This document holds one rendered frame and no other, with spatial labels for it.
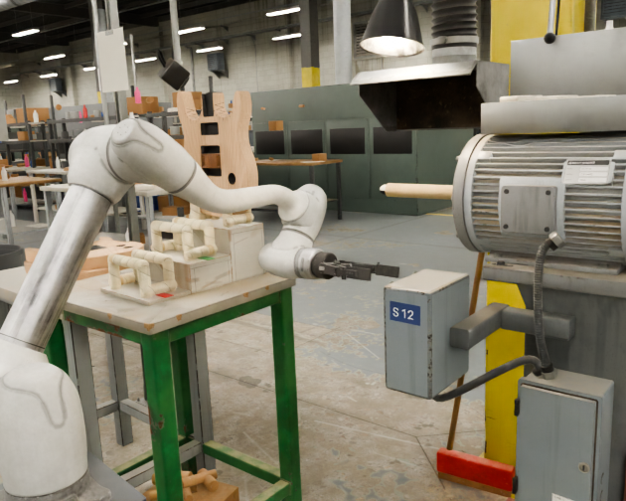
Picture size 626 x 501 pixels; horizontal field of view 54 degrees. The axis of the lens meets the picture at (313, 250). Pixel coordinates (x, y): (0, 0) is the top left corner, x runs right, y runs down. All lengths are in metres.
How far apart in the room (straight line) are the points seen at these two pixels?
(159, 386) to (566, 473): 1.00
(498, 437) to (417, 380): 1.48
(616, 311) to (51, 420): 1.05
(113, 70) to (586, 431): 2.63
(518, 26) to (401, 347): 1.43
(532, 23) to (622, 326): 1.30
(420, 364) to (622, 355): 0.37
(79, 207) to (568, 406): 1.09
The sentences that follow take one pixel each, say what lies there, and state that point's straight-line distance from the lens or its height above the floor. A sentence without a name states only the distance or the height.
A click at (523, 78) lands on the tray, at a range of 1.43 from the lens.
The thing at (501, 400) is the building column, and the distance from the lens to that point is 2.53.
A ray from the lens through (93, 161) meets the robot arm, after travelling 1.50.
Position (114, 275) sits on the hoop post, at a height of 0.99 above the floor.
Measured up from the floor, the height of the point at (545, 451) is 0.80.
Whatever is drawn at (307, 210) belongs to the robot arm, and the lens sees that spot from 1.77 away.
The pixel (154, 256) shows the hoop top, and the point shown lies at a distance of 1.91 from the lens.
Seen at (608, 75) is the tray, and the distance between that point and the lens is 1.38.
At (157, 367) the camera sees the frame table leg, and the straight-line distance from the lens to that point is 1.69.
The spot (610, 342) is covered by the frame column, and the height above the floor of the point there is 1.00.
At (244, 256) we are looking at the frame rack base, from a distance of 2.00.
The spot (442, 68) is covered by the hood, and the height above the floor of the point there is 1.52.
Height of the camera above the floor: 1.41
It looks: 11 degrees down
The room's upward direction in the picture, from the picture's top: 2 degrees counter-clockwise
